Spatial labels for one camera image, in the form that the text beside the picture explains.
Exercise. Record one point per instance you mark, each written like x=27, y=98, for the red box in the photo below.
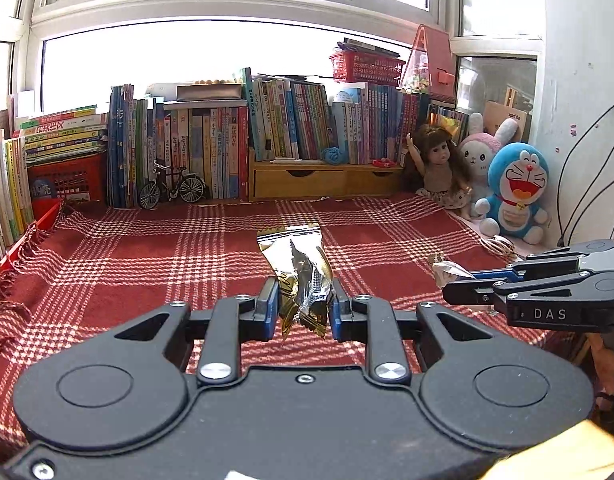
x=439, y=65

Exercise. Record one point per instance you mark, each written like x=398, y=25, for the wooden drawer organizer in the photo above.
x=327, y=180

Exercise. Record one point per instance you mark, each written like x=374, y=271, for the blue yarn flower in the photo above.
x=333, y=155

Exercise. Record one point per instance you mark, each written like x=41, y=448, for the red plastic crate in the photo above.
x=69, y=180

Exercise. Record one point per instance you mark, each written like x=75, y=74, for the small red toy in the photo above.
x=382, y=163

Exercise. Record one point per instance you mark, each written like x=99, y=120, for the red plastic basket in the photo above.
x=367, y=66

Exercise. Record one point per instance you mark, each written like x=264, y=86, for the white paper wrapper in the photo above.
x=449, y=272

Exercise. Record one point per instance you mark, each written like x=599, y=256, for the row of books on organizer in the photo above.
x=327, y=120

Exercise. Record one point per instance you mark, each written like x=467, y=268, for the red plaid blanket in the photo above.
x=137, y=260

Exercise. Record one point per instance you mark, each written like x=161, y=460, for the stack of flat books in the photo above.
x=64, y=130

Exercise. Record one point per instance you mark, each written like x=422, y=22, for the long-haired doll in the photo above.
x=439, y=170

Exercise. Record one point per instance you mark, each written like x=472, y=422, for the red clear pyramid container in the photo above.
x=416, y=67

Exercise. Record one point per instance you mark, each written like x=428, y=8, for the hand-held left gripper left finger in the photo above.
x=268, y=310

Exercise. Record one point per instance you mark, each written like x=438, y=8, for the grey flat box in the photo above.
x=209, y=92

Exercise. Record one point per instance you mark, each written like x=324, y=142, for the miniature bicycle model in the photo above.
x=172, y=190

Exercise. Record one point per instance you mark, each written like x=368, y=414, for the white bunny plush toy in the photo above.
x=482, y=160

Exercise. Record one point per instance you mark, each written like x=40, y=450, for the white window frame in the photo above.
x=237, y=5

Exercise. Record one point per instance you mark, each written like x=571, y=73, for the gold wrapper with silver inside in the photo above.
x=297, y=265

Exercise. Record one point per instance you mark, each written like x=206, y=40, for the blue cat plush toy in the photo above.
x=519, y=195

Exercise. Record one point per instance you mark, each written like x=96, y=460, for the row of tall books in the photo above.
x=197, y=150

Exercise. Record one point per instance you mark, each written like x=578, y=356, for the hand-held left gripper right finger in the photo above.
x=339, y=310

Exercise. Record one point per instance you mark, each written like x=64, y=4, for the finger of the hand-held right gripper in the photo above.
x=472, y=292
x=497, y=273

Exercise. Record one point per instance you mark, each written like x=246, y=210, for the row of thin upright books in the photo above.
x=7, y=190

